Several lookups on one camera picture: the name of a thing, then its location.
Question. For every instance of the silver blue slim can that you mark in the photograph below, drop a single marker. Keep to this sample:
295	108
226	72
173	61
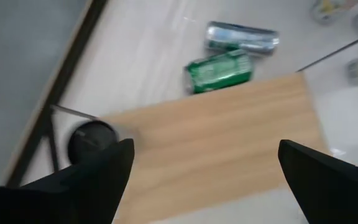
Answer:
241	39

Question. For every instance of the green soda can lying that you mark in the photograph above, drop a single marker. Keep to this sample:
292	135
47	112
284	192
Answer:
219	71

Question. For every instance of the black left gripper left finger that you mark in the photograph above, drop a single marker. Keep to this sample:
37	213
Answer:
82	193

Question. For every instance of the wooden tray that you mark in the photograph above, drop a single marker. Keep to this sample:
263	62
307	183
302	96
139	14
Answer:
213	140

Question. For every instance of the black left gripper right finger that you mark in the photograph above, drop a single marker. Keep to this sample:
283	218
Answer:
331	186

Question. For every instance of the black metal table frame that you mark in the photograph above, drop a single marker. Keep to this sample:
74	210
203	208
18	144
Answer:
70	62

